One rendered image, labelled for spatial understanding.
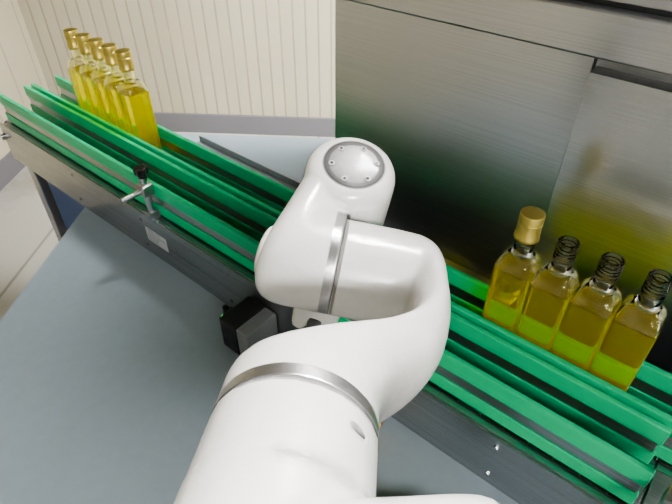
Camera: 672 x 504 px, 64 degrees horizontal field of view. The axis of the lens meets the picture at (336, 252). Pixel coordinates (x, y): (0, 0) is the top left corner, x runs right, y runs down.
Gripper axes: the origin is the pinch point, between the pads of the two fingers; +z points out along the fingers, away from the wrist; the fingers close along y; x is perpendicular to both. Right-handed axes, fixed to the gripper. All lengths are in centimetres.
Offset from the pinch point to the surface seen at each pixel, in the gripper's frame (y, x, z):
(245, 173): -43, -31, 34
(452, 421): -1.6, 22.9, 22.7
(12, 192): -94, -194, 180
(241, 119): -194, -107, 179
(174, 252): -25, -41, 45
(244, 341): -6.8, -15.2, 35.1
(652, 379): -14, 47, 11
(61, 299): -7, -60, 51
